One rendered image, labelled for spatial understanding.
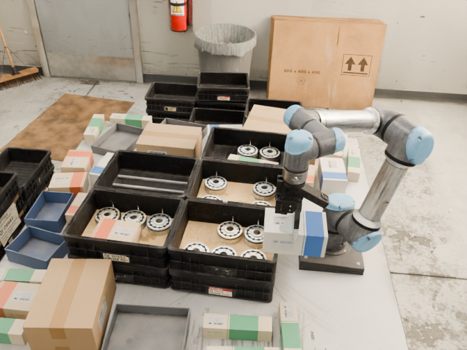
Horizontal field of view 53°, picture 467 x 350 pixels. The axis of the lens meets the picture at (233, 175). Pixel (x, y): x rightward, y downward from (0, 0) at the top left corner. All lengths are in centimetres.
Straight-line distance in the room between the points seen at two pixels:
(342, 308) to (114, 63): 386
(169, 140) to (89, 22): 279
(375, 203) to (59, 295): 115
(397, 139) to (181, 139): 118
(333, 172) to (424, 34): 278
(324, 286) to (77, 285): 94
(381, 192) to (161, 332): 93
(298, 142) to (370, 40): 342
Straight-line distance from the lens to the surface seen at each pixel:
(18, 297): 190
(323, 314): 185
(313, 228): 152
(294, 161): 134
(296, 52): 461
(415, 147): 164
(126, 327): 180
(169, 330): 177
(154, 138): 246
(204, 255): 169
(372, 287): 199
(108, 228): 186
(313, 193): 144
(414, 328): 284
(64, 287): 176
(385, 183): 174
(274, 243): 151
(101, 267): 179
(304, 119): 145
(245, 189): 214
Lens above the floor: 214
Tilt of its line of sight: 36 degrees down
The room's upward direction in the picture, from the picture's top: 2 degrees clockwise
